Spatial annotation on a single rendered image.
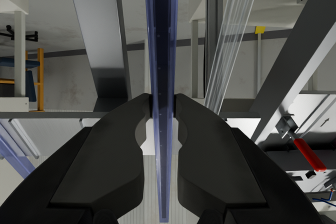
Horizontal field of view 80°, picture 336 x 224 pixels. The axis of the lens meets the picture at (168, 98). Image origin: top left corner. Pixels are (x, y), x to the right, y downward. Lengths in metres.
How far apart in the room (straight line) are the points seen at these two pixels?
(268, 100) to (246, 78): 3.00
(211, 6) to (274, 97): 0.35
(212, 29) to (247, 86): 2.81
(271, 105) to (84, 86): 4.36
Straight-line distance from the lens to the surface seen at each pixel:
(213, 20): 0.63
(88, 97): 4.53
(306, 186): 0.61
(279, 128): 0.44
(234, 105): 0.76
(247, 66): 3.42
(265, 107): 0.42
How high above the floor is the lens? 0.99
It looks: level
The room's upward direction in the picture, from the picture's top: 180 degrees counter-clockwise
